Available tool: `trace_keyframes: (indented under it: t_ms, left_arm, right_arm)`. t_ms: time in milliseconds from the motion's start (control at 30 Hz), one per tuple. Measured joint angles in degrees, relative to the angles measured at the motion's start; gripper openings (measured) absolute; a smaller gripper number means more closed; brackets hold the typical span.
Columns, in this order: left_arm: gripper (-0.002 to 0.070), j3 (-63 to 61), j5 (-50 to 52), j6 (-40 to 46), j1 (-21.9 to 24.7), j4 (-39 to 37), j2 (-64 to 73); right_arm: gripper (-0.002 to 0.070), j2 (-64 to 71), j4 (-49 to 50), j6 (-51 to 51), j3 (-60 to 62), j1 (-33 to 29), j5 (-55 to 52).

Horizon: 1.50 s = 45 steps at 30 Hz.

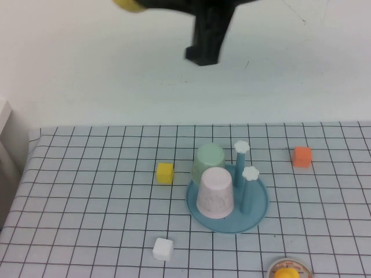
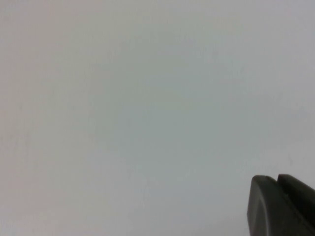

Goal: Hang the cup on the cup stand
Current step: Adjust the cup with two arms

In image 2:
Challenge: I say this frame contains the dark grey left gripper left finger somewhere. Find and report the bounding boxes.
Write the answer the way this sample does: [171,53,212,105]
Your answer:
[246,175,315,236]

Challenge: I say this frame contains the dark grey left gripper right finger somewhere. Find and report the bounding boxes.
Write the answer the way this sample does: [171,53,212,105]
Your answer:
[277,174,315,229]

